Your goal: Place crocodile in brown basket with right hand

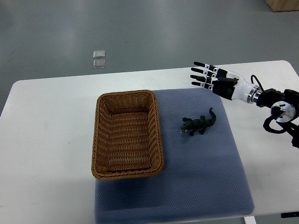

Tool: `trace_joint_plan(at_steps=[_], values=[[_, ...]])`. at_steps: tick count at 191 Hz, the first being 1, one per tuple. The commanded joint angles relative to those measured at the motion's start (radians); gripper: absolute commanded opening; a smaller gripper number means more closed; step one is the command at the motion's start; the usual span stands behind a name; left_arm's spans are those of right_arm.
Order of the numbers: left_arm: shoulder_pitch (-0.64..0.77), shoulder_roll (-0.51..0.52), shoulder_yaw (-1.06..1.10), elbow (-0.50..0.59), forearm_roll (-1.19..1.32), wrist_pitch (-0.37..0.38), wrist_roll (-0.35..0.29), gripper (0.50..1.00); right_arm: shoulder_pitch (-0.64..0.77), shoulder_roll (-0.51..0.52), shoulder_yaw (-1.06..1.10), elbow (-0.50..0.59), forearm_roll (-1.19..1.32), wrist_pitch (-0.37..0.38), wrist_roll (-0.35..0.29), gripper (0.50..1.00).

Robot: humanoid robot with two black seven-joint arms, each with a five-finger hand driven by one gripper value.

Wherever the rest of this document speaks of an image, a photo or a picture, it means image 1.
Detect black table edge bracket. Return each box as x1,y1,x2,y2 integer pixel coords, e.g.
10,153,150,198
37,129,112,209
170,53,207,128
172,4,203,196
281,211,299,218

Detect dark toy crocodile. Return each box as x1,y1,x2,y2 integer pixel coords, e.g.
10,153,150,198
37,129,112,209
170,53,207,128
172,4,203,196
180,107,216,136

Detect white table leg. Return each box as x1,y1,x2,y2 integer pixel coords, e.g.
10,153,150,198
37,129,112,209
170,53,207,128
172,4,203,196
243,216,257,224

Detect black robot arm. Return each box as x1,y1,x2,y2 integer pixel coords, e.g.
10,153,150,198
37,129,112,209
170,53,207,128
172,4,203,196
252,89,299,147

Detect wooden box corner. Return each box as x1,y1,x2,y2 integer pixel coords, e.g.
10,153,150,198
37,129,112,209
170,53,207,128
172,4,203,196
265,0,299,12

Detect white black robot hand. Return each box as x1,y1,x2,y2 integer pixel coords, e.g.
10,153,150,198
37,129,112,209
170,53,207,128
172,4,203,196
190,62,259,104

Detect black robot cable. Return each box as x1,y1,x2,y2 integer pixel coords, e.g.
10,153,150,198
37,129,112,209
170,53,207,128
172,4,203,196
250,74,265,91

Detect upper metal floor plate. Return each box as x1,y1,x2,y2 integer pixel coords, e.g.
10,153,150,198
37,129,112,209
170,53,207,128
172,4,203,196
93,50,105,58

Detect brown wicker basket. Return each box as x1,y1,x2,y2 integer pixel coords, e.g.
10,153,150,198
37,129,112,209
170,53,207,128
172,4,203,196
91,90,164,180

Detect blue-grey fabric mat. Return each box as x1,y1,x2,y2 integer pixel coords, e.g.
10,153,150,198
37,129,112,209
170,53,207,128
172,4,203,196
94,88,254,224

